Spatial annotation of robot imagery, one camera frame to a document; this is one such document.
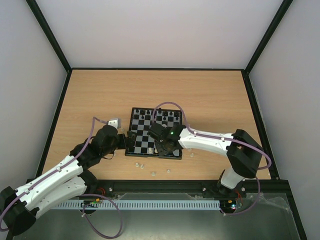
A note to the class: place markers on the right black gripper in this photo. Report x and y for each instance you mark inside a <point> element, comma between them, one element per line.
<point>155,130</point>

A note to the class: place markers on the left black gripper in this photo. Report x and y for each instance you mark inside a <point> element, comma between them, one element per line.
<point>131,141</point>

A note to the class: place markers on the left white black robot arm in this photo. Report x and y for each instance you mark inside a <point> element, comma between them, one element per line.
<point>21,207</point>

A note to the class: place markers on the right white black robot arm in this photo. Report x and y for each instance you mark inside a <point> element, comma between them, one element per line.
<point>245,155</point>

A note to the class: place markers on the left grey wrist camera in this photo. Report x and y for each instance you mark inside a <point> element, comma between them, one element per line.
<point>115,122</point>

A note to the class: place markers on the white slotted cable duct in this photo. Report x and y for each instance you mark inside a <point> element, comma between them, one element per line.
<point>77,204</point>

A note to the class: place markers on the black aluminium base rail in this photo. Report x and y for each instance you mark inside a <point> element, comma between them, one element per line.
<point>204,188</point>

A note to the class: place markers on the black enclosure frame post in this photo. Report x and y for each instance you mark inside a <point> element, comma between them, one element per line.
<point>38,14</point>

